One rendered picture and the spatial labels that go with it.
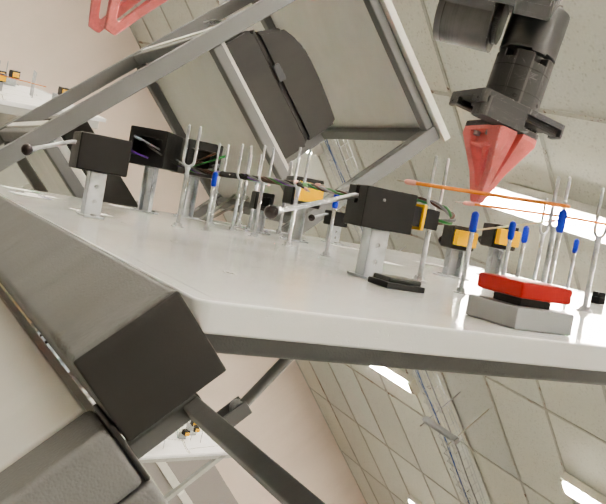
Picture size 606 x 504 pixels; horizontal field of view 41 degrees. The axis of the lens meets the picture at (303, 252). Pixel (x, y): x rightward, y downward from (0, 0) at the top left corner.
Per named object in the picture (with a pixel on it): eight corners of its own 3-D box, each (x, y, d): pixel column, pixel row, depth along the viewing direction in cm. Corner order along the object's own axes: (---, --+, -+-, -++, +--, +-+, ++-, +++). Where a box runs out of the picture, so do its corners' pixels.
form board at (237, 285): (-30, 191, 147) (-28, 179, 147) (425, 264, 195) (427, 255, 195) (189, 339, 43) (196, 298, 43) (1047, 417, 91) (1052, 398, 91)
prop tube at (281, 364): (230, 411, 157) (338, 299, 165) (225, 407, 160) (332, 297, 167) (241, 422, 159) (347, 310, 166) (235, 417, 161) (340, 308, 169)
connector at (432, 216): (382, 220, 83) (386, 200, 83) (421, 228, 86) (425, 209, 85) (398, 222, 81) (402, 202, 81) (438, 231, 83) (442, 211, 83)
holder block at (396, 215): (342, 222, 82) (349, 183, 82) (391, 231, 85) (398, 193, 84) (360, 226, 79) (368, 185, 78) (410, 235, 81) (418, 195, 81)
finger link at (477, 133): (439, 193, 84) (469, 107, 85) (493, 216, 87) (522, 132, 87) (476, 196, 78) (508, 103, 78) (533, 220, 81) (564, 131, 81)
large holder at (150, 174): (183, 216, 157) (196, 142, 156) (153, 214, 140) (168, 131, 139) (150, 210, 158) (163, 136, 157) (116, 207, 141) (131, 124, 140)
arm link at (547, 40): (574, -4, 79) (573, 19, 84) (504, -18, 81) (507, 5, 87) (550, 63, 79) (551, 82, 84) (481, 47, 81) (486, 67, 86)
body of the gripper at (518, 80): (444, 108, 83) (468, 40, 83) (521, 145, 87) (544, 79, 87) (480, 105, 77) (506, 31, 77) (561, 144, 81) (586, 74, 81)
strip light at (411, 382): (408, 383, 736) (414, 378, 739) (330, 333, 839) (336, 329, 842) (414, 396, 745) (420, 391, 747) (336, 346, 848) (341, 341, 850)
